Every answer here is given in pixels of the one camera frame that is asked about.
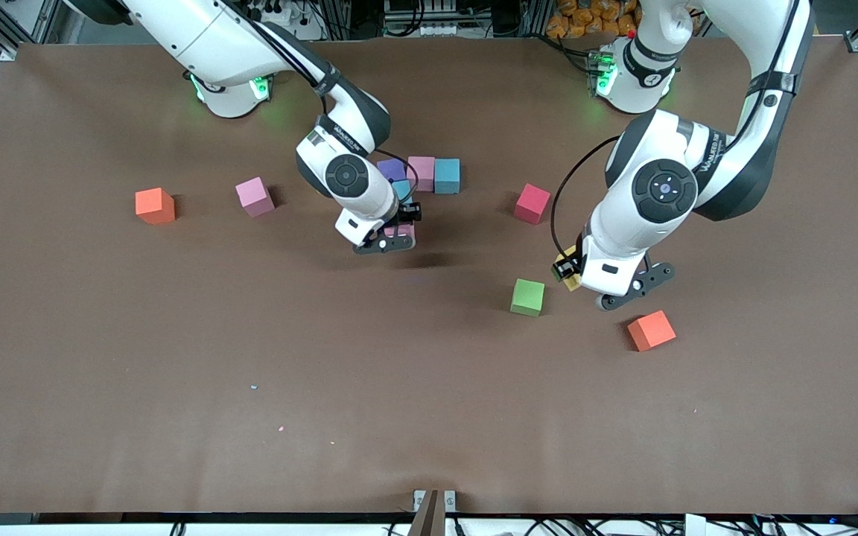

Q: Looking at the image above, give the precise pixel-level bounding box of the yellow foam block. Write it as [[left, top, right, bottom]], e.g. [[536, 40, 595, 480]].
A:
[[554, 245, 583, 292]]

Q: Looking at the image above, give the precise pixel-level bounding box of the green foam block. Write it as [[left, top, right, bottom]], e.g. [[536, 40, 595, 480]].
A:
[[510, 278, 546, 318]]

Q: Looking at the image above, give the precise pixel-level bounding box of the red foam block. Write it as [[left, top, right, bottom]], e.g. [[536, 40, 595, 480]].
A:
[[513, 183, 552, 226]]

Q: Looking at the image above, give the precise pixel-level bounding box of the orange foam block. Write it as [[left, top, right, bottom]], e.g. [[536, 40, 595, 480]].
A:
[[627, 310, 678, 353], [135, 187, 177, 226]]

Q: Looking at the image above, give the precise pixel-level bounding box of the white power strip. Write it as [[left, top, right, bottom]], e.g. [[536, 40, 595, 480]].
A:
[[243, 0, 325, 42]]

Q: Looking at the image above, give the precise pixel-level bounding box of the orange mesh bag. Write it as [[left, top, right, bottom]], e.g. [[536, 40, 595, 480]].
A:
[[546, 0, 640, 40]]

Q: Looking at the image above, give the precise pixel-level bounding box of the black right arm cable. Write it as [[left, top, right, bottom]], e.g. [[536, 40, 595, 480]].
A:
[[375, 147, 421, 206]]

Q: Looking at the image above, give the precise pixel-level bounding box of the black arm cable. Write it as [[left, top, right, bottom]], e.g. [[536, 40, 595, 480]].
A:
[[375, 147, 421, 206], [550, 134, 621, 258]]

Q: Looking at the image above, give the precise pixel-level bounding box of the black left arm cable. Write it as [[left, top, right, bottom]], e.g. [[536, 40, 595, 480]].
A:
[[550, 134, 621, 258]]

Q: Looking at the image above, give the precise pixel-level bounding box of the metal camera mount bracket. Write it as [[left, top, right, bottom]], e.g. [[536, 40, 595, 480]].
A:
[[413, 489, 457, 536]]

